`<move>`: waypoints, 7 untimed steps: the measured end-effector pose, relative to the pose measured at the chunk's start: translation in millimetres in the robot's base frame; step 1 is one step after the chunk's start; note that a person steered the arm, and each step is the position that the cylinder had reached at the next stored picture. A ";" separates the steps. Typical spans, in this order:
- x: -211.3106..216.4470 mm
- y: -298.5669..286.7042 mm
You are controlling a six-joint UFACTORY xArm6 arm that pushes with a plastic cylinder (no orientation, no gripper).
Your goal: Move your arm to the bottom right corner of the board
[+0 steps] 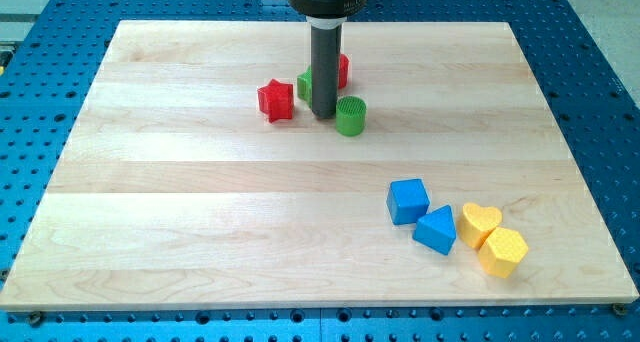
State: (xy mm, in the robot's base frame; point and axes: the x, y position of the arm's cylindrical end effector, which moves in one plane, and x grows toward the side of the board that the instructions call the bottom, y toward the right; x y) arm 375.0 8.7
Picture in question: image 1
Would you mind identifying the light wooden board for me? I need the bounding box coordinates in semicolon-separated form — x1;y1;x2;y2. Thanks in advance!
1;20;638;311

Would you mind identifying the left board corner screw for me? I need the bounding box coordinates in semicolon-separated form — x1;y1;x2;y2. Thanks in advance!
25;311;45;327

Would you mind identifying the board corner screw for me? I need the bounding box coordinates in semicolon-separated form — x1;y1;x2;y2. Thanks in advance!
25;311;45;327
611;303;628;317

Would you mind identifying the right board corner screw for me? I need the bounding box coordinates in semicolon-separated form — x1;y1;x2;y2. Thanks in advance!
611;303;628;317

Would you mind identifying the green cylinder block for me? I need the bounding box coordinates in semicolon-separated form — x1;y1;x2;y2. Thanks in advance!
336;96;367;137

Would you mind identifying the red star block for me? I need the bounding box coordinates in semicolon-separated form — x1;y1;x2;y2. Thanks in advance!
257;79;294;123

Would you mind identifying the green block behind tool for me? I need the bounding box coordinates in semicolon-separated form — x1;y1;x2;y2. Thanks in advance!
296;66;312;107

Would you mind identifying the blue cube block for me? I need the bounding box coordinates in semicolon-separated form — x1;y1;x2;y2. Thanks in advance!
386;178;431;225

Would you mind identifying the red block behind tool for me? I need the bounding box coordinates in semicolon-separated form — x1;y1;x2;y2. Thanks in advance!
338;54;350;89

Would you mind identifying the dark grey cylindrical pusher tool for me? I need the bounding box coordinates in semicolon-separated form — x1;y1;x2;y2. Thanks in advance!
311;26;341;119

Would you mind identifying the blue triangle block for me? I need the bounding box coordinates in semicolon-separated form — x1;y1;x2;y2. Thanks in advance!
412;205;457;256

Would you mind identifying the yellow heart block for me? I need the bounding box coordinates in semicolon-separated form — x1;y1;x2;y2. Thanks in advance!
457;202;503;249

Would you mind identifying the yellow pentagon block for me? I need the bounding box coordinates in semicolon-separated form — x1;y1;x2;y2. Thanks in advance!
478;227;529;278

